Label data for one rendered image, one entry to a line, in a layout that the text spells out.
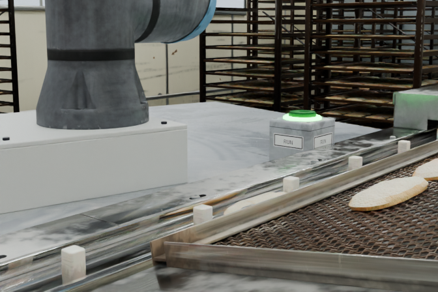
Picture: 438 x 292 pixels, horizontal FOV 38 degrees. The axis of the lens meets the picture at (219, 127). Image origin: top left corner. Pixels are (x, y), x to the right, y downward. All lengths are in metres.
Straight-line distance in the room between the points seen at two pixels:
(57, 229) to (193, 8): 0.48
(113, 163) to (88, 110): 0.07
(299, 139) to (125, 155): 0.25
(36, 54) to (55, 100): 4.90
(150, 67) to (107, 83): 5.77
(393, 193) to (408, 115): 0.61
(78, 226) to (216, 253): 0.22
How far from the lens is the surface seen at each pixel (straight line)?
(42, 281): 0.48
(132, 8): 0.85
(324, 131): 0.91
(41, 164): 0.75
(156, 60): 6.64
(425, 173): 0.56
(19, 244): 0.52
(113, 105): 0.81
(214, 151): 1.06
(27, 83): 5.69
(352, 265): 0.30
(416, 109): 1.07
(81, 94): 0.82
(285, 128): 0.89
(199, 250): 0.36
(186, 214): 0.60
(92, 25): 0.82
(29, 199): 0.76
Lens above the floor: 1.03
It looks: 9 degrees down
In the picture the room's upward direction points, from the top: straight up
